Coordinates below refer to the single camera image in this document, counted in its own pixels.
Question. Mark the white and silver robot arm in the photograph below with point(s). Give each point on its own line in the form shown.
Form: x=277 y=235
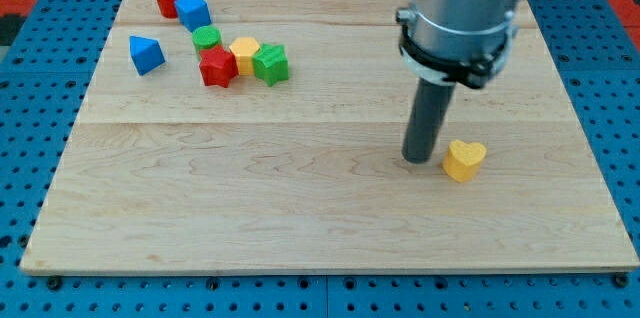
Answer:
x=445 y=42

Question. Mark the yellow hexagon block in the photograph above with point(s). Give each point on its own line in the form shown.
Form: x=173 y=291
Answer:
x=243 y=49

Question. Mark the yellow heart block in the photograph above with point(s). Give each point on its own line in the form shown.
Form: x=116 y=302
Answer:
x=463 y=160

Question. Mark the wooden board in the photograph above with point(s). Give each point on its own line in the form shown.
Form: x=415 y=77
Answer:
x=164 y=176

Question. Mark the green star block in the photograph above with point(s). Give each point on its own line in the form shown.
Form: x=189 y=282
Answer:
x=271 y=64

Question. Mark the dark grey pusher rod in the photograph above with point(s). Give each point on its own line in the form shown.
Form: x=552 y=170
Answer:
x=429 y=108

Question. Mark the red star block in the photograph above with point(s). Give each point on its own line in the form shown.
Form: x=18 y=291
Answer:
x=217 y=66

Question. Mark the green cylinder block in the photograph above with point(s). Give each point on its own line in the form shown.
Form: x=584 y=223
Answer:
x=205 y=37

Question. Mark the blue cube block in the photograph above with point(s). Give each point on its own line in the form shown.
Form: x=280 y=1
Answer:
x=193 y=14

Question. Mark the blue triangle block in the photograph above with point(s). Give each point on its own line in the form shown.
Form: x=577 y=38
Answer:
x=146 y=54

